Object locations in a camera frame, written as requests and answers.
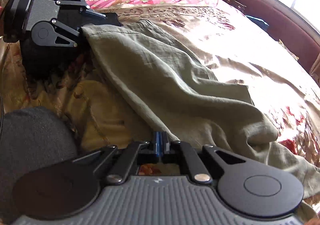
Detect dark grey cloth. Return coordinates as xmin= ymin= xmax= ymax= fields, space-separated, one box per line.
xmin=1 ymin=106 xmax=78 ymax=224

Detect olive green pants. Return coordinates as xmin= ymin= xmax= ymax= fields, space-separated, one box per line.
xmin=82 ymin=20 xmax=319 ymax=197

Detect floral satin bedspread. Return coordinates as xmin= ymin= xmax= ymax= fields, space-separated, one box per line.
xmin=0 ymin=0 xmax=320 ymax=225

